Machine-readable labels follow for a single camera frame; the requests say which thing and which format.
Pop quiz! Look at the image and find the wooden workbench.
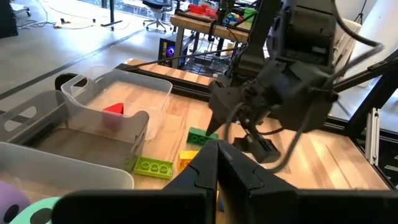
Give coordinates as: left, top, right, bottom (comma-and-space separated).
170, 13, 259, 70

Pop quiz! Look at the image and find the purple foam die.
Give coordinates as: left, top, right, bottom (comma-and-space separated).
0, 180, 32, 224

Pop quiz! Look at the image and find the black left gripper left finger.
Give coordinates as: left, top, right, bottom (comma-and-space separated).
51, 139, 219, 224

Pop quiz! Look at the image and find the clear plastic bin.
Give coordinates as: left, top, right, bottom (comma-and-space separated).
0, 90, 150, 171
60, 68, 174, 141
0, 141, 136, 224

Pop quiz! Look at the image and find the clear plastic bin middle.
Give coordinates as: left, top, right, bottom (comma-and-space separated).
0, 90, 150, 171

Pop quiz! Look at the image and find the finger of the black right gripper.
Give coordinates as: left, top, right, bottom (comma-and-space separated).
205, 80, 250, 137

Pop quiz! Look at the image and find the green box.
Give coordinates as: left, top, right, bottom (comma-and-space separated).
243, 6, 257, 23

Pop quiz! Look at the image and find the red plastic crate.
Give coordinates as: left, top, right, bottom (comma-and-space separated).
188, 3, 219, 19

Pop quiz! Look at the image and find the yellow building block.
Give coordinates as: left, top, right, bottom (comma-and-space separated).
178, 149, 200, 172

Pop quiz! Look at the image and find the black computer tower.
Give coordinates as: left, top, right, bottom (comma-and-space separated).
157, 35, 188, 68

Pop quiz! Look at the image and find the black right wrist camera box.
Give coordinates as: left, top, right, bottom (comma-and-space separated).
232, 133, 281, 165

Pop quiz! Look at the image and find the black office chair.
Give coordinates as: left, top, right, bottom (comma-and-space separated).
142, 0, 174, 34

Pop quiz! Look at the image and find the black round stool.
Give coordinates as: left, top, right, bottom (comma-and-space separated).
54, 72, 88, 101

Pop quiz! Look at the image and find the black right camera cable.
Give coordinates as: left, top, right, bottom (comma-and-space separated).
223, 0, 386, 174

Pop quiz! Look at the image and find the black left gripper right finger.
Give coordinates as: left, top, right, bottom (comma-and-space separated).
217, 139, 398, 224

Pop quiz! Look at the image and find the teal foam die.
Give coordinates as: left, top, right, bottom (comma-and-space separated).
8, 196, 63, 224

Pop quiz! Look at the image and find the dark green small block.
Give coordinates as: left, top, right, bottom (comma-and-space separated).
186, 126, 220, 147

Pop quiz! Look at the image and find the silver aluminium extrusion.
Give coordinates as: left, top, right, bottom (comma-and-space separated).
364, 107, 381, 166

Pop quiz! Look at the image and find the lime green block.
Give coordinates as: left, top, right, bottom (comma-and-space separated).
132, 156, 175, 180

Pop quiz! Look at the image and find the red roof-shaped block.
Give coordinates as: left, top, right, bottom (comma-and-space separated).
101, 102, 125, 132

